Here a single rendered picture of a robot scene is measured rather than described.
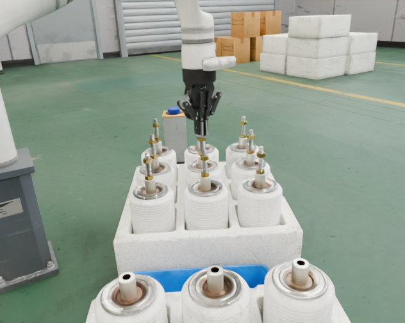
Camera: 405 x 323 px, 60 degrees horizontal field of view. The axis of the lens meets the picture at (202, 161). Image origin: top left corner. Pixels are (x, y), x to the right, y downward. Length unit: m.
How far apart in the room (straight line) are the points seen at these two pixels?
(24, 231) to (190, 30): 0.60
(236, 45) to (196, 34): 3.84
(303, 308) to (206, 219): 0.32
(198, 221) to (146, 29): 5.55
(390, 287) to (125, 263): 0.61
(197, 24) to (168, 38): 5.56
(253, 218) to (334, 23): 2.93
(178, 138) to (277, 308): 0.71
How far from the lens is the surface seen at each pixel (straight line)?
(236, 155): 0.95
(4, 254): 0.97
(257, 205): 0.75
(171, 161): 0.96
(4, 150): 0.89
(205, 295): 0.50
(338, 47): 3.65
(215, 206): 0.74
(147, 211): 0.74
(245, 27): 4.66
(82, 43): 5.94
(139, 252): 0.76
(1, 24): 0.86
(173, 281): 0.77
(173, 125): 1.10
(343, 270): 0.98
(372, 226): 1.18
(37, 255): 0.98
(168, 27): 6.33
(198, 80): 0.77
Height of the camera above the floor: 0.60
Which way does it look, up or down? 23 degrees down
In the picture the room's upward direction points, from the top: 2 degrees counter-clockwise
